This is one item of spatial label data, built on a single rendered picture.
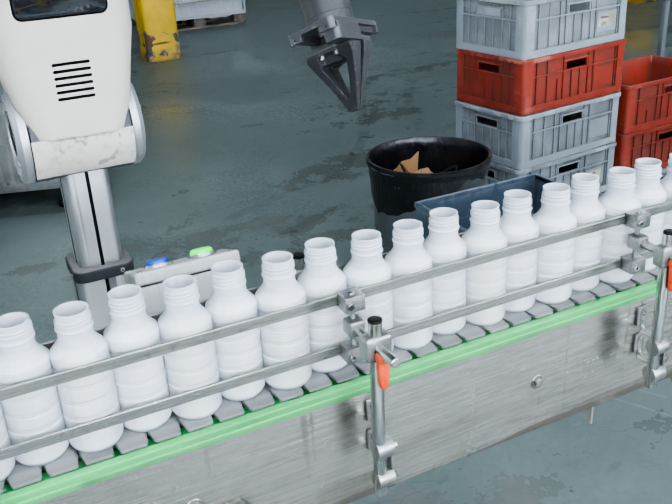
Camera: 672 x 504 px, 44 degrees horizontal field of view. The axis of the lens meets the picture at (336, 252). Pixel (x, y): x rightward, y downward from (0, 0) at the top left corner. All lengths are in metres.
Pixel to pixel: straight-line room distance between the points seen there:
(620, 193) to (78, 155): 0.86
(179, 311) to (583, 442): 1.86
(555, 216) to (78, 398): 0.65
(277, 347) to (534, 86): 2.56
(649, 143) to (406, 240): 3.17
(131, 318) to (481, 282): 0.46
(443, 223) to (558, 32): 2.46
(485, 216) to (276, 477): 0.42
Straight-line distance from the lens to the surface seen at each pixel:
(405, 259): 1.02
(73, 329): 0.89
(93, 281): 1.56
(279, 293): 0.95
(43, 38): 1.40
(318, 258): 0.96
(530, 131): 3.44
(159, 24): 8.61
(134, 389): 0.94
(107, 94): 1.43
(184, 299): 0.91
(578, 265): 1.21
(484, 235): 1.08
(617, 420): 2.73
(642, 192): 1.26
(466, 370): 1.10
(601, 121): 3.76
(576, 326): 1.20
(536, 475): 2.47
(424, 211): 1.66
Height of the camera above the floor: 1.56
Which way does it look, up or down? 24 degrees down
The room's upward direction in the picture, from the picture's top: 3 degrees counter-clockwise
